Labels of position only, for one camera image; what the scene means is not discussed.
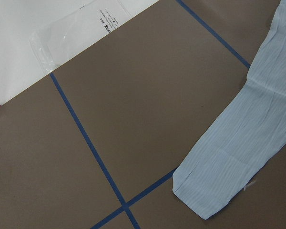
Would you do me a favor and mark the light blue striped shirt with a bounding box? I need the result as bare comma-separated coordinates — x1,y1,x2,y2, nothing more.
173,0,286,219

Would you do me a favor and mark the clear plastic bag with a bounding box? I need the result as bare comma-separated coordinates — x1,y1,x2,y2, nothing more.
30,0,132,74

